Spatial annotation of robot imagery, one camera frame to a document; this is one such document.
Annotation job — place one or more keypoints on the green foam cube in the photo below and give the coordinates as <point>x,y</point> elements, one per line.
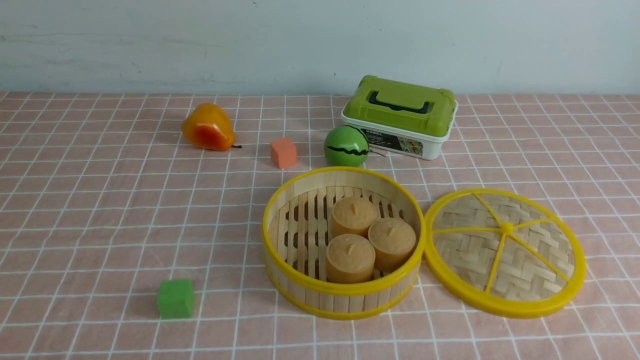
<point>175,299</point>

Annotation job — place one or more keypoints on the green lidded white storage box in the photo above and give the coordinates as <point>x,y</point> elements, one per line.
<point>402,117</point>

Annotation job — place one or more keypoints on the back tan toy bun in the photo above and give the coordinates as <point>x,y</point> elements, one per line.
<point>353,215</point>

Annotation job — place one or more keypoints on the yellow woven bamboo steamer lid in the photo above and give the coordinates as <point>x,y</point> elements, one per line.
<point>503,253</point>

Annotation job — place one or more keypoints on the tan toy bun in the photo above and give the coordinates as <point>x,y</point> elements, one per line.
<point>353,215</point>
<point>394,241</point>
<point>350,259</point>

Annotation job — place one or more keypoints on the front tan toy bun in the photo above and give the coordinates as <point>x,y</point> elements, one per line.
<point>350,259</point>

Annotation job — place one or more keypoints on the green toy watermelon ball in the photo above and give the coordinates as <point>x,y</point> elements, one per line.
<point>347,146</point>

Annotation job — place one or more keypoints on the orange yellow toy pear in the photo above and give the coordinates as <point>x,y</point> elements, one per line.
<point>209,127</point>

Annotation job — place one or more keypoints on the right tan toy bun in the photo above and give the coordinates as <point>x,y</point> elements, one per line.
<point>394,241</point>

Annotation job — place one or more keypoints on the orange foam cube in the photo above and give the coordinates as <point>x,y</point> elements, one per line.
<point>283,153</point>

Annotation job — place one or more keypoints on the yellow bamboo steamer basket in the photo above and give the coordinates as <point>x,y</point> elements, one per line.
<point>296,230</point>

